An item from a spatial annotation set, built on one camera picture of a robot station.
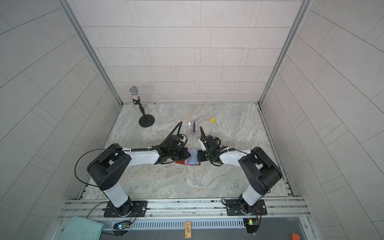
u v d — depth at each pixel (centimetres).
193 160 85
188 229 65
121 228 64
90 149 88
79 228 65
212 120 105
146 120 102
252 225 68
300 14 74
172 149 72
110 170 45
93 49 87
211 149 70
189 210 71
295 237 64
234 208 71
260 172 45
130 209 65
